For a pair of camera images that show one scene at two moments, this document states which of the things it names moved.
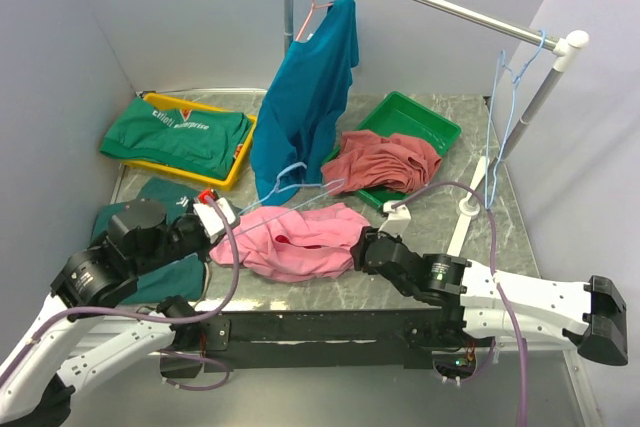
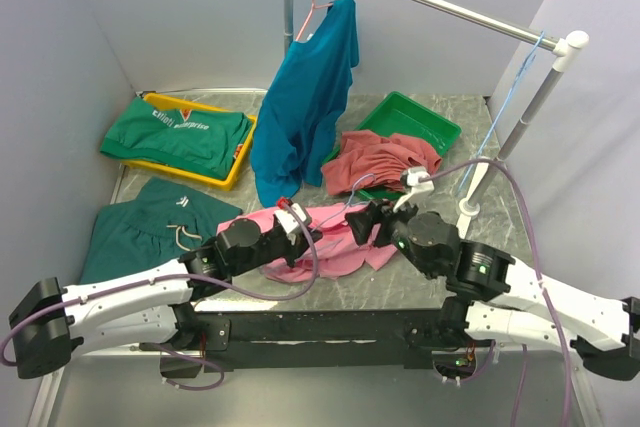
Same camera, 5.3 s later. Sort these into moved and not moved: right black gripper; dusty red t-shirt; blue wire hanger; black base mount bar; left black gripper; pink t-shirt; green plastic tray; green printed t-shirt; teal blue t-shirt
Moved: left black gripper; right black gripper; blue wire hanger
Not moved: dusty red t-shirt; green plastic tray; black base mount bar; green printed t-shirt; teal blue t-shirt; pink t-shirt
